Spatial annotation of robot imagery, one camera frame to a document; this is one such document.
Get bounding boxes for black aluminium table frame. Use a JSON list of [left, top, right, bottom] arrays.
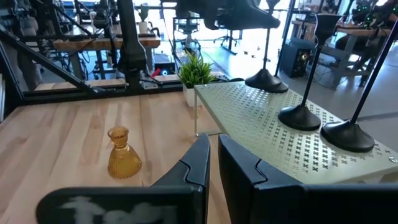
[[0, 24, 184, 119]]

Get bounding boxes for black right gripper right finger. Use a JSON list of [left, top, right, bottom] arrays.
[[217, 133, 398, 224]]

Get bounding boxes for black control box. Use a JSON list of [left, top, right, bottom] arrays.
[[154, 61, 177, 76]]

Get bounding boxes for green plant in white pot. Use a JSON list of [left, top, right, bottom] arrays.
[[177, 51, 218, 108]]

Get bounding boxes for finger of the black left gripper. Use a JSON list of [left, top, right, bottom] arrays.
[[216, 0, 281, 31]]

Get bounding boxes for tall black candlestick holder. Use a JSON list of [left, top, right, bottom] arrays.
[[244, 0, 289, 94], [320, 18, 398, 153]]

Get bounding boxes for green perforated metal shelf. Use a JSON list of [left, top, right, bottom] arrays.
[[193, 80, 398, 185]]

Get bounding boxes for short black candlestick holder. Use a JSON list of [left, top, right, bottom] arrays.
[[277, 14, 343, 132]]

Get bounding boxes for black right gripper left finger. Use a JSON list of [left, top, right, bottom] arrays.
[[35, 133, 211, 224]]

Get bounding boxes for amber glass candle holder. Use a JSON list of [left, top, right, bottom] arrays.
[[107, 126, 143, 180]]

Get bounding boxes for small plant in white pot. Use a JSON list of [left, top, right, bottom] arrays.
[[136, 2, 152, 34]]

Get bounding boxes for black office chair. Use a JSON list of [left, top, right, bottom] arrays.
[[172, 17, 203, 54]]

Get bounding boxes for wooden workbench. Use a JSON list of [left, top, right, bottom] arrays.
[[51, 23, 162, 80]]

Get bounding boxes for wooden table with grey legs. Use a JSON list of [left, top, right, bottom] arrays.
[[290, 18, 398, 90]]

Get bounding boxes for black computer tower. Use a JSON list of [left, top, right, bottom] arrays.
[[279, 37, 317, 78]]

